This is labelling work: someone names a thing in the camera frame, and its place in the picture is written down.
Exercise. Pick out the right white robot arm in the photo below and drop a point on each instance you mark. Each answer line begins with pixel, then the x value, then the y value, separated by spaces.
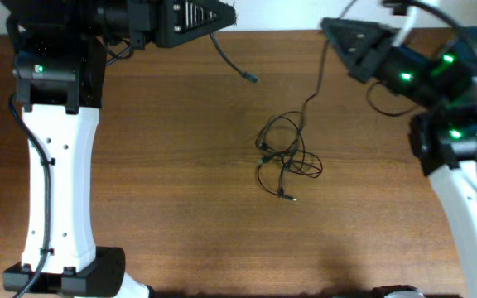
pixel 444 137

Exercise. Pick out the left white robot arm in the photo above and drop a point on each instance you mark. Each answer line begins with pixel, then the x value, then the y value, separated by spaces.
pixel 61 52

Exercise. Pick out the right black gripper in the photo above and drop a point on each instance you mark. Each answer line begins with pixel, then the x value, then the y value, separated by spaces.
pixel 376 58

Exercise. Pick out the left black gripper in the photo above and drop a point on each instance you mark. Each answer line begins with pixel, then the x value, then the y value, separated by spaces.
pixel 161 23

